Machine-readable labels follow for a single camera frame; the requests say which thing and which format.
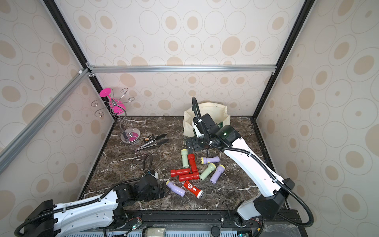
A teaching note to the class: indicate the green flashlight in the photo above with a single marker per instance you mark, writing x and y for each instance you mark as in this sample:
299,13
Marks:
211,167
185,161

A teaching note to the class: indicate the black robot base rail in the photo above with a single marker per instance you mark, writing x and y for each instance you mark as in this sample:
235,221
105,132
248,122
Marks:
180,222

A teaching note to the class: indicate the purple flashlight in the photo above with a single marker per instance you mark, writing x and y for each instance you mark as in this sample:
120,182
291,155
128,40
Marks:
219,170
174,188

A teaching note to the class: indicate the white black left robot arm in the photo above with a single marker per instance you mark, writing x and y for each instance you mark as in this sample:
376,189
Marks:
120,195

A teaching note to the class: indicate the purple flashlight right horizontal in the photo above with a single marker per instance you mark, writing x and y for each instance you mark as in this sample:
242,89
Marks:
205,160

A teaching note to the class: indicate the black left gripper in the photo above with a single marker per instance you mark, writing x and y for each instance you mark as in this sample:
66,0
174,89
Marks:
160,194

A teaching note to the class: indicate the purple flashlight far right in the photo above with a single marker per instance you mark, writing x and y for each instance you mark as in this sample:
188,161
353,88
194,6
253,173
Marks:
219,170

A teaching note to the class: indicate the purple flashlight bottom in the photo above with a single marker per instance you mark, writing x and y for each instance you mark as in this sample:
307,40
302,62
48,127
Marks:
174,188

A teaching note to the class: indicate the aluminium frame rail left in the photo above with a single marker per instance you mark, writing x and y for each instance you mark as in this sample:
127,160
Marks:
26,135

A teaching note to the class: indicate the aluminium frame rail back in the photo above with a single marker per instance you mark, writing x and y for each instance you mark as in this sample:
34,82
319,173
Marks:
183,68

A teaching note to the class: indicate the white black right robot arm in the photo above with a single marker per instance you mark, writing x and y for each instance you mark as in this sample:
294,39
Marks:
274,190

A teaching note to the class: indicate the red flashlight with logo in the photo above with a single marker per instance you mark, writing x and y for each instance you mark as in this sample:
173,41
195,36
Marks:
193,189

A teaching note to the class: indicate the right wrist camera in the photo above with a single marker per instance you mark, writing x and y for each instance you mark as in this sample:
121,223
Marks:
197,128

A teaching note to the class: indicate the aluminium frame rail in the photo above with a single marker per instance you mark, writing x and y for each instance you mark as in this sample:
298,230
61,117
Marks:
183,68
26,135

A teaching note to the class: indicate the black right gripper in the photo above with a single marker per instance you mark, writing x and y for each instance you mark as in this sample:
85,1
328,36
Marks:
195,143

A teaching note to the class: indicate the black metal tongs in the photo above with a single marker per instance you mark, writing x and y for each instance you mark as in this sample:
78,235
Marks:
155,142

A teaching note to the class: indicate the red flashlight horizontal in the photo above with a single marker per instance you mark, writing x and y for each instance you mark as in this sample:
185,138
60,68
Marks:
179,172
190,176

